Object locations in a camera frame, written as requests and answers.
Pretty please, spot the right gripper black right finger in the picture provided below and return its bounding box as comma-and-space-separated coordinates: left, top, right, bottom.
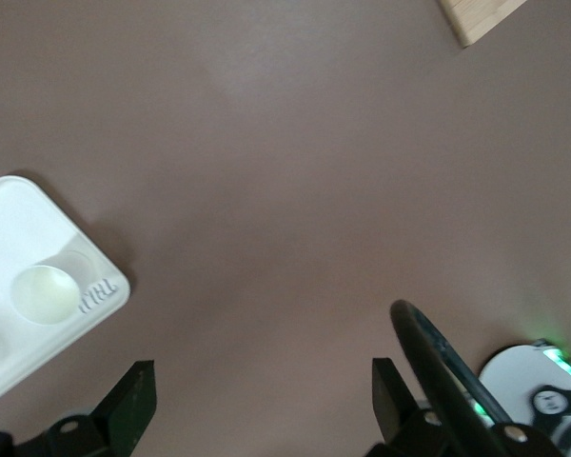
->
366, 357, 463, 457

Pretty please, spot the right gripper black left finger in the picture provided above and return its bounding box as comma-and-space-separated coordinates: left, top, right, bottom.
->
45, 360, 158, 457

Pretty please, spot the cream bear print tray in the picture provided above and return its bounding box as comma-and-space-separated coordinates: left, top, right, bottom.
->
0, 175, 131, 410

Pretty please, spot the brown table cover sheet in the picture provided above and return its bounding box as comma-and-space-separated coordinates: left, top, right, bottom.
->
0, 0, 571, 457

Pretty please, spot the bamboo cutting board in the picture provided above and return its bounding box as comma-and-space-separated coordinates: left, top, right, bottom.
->
436, 0, 530, 50

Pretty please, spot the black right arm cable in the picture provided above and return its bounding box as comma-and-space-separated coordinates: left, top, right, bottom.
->
389, 298, 518, 432

